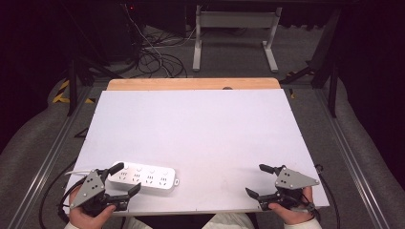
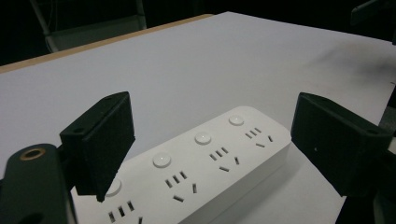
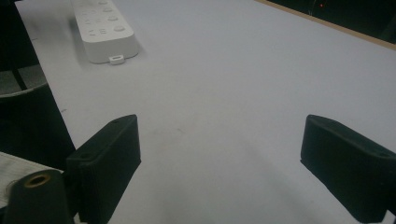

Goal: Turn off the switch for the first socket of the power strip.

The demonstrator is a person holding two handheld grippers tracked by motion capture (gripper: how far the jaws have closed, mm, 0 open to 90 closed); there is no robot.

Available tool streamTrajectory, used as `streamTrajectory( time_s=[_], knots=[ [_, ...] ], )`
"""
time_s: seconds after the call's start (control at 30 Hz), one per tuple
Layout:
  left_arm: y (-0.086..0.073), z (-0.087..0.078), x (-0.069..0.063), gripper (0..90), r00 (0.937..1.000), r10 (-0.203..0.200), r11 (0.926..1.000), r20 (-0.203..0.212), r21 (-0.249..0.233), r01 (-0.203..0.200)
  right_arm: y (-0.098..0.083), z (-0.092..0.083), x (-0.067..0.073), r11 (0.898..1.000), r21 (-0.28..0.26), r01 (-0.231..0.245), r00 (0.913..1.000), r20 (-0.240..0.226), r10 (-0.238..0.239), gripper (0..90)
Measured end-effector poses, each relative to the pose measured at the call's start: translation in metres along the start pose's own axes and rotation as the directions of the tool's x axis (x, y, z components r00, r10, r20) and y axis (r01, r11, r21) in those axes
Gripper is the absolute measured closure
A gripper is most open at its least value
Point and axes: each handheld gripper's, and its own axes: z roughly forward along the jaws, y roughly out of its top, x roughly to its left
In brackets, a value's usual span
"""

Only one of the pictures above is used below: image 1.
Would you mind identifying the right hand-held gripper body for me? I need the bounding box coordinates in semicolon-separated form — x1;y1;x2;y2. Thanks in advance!
257;165;321;212

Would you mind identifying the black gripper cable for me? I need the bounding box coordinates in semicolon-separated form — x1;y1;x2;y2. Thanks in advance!
314;163;342;229
38;156;88;229

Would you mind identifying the black metal stand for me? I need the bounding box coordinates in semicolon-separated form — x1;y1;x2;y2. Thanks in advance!
279;6;343;119
65;55;124;117

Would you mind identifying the yellow black hazard tape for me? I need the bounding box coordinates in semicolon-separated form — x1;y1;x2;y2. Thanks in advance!
52;79;96;105

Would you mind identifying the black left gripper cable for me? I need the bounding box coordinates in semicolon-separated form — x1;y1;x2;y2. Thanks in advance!
38;156;88;229

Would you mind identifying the aluminium floor rail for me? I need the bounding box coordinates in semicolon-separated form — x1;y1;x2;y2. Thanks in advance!
7;85;94;229
313;89;392;229

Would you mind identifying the person's left hand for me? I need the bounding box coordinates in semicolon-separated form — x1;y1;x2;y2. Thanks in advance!
67;186;117;229

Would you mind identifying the white metal desk frame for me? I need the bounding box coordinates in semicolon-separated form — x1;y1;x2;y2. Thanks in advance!
192;4;284;73

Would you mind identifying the dark computer tower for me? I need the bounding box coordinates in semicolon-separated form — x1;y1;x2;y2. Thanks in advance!
94;2;146;63

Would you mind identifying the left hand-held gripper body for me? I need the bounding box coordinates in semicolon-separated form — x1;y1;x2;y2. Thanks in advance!
69;169;131;218

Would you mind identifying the white power strip cable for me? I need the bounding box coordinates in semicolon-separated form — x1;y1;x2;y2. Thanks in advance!
64;169;94;177

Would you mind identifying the tangle of floor cables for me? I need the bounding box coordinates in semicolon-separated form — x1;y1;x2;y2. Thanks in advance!
122;3;204;79

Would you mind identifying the person's right hand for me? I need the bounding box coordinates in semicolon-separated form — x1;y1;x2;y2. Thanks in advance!
267;186;315;226

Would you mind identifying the white power strip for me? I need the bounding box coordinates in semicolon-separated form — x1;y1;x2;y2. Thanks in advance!
107;160;181;192

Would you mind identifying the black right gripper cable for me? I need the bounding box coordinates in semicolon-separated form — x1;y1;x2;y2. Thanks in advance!
314;163;342;229

